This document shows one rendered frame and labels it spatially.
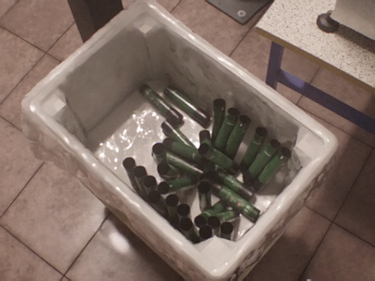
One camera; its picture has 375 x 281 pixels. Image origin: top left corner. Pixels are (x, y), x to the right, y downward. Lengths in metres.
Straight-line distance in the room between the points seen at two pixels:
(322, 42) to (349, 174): 0.79
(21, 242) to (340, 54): 1.25
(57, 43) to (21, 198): 0.69
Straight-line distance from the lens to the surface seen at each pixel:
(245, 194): 1.25
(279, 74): 1.47
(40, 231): 1.82
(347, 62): 1.13
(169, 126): 1.32
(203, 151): 1.20
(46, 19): 2.28
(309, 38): 1.15
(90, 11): 1.46
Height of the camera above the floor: 1.65
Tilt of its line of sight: 64 degrees down
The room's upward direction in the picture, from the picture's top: 7 degrees counter-clockwise
